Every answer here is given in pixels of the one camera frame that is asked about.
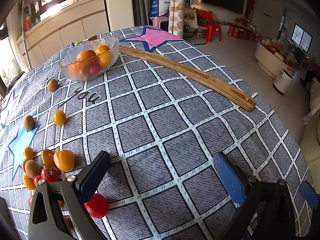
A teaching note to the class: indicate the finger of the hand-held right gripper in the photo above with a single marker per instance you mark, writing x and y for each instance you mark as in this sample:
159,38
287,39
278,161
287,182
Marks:
308,195

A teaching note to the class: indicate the row of red gift boxes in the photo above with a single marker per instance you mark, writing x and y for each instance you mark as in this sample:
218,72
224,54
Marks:
240,33

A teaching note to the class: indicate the large yellow tomato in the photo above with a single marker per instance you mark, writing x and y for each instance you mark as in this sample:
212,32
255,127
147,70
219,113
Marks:
64,160

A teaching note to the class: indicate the yellow orange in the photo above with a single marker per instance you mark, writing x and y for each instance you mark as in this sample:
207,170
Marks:
105,59

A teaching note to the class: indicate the red apple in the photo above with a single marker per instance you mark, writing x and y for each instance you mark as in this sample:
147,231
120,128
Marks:
93,69

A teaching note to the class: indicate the brownish yellow cherry tomato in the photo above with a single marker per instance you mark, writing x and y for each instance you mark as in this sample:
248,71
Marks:
47,158
23,164

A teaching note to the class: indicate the red cherry tomato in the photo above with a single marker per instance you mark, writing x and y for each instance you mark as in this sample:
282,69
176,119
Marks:
30,200
96,206
49,174
37,180

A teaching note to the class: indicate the white and blue shopping bag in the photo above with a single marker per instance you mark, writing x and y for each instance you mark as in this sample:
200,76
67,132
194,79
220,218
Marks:
160,6

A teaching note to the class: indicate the white metal pole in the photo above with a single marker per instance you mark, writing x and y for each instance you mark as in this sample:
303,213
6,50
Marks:
24,40

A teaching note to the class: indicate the white wall cabinet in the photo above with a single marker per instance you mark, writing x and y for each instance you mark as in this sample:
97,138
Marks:
65,30

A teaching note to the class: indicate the brown kiwi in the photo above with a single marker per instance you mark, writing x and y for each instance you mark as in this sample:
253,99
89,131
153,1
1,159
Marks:
28,122
32,168
52,85

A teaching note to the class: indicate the blue checkered star tablecloth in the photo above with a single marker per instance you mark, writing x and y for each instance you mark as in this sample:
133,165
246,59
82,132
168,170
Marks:
160,120

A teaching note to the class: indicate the beige sofa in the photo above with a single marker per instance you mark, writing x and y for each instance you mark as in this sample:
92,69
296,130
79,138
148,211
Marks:
312,135

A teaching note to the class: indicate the long wooden stick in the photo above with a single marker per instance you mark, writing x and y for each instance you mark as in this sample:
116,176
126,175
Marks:
187,70

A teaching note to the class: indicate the pink plastic stool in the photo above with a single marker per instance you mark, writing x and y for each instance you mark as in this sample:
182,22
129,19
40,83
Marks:
160,20

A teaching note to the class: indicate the red plastic stool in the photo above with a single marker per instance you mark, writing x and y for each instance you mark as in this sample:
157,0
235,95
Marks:
213,30

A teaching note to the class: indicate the patterned wrapping paper roll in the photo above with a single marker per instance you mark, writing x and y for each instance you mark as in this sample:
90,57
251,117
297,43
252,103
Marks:
176,15

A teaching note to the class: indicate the white trash bin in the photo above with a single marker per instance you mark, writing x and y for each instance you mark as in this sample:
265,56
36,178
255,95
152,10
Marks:
282,82

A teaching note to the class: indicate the white round cabinet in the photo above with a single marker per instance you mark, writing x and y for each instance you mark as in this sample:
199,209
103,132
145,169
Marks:
267,57

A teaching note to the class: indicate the clear glass bowl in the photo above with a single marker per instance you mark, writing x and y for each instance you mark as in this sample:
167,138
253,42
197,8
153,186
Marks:
72,76

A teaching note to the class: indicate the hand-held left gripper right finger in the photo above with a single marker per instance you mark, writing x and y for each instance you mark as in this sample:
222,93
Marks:
230,180

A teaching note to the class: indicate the large orange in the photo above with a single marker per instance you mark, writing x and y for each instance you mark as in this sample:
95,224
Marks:
76,68
86,56

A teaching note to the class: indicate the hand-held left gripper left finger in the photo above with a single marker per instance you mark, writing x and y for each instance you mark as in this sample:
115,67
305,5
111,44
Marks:
96,170

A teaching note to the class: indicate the small orange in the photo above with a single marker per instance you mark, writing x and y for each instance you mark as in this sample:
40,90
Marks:
102,48

